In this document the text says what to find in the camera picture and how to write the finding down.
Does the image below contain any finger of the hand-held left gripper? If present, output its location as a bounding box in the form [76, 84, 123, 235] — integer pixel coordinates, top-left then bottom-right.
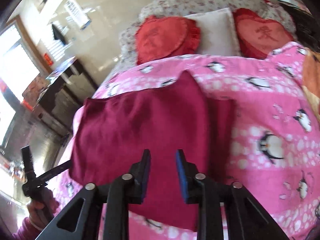
[21, 146, 34, 179]
[35, 160, 72, 184]

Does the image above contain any wall calendar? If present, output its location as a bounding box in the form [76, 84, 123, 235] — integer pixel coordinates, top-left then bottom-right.
[64, 0, 90, 30]

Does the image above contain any person's left forearm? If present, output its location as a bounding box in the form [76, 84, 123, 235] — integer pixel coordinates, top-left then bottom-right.
[11, 216, 44, 240]

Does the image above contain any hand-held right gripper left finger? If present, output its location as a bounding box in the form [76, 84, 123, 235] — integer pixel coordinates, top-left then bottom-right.
[35, 149, 152, 240]

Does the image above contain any maroon knit garment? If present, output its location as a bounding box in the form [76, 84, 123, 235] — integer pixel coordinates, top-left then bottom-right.
[69, 70, 237, 232]

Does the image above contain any white pillow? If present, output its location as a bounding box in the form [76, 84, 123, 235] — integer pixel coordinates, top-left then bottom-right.
[184, 7, 242, 57]

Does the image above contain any orange yellow red blanket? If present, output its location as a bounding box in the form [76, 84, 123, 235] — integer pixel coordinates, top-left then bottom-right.
[301, 50, 320, 115]

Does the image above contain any patterned box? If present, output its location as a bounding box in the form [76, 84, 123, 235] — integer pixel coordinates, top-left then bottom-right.
[22, 76, 49, 103]

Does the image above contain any person's left hand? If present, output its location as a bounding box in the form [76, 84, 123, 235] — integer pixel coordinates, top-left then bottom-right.
[27, 189, 60, 229]

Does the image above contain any dark wooden headboard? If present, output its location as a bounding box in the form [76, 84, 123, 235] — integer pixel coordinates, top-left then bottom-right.
[276, 0, 320, 55]

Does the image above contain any red heart pillow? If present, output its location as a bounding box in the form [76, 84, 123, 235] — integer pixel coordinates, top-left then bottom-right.
[232, 7, 295, 60]
[136, 15, 202, 65]

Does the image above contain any dark wooden desk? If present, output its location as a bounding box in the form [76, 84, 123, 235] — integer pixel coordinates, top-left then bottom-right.
[37, 56, 99, 137]

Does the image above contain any bright window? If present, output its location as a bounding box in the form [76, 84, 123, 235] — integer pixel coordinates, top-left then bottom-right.
[0, 15, 40, 105]

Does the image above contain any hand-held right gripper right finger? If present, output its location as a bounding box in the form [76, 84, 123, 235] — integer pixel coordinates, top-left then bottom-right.
[175, 149, 290, 240]

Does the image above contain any pink penguin printed blanket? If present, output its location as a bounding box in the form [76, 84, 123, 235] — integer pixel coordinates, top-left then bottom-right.
[52, 41, 320, 240]

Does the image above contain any black wall fixture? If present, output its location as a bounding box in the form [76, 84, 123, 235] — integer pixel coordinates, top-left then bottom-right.
[52, 22, 67, 46]

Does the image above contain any floral bed sheet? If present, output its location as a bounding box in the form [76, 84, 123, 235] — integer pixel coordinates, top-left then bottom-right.
[119, 0, 300, 75]

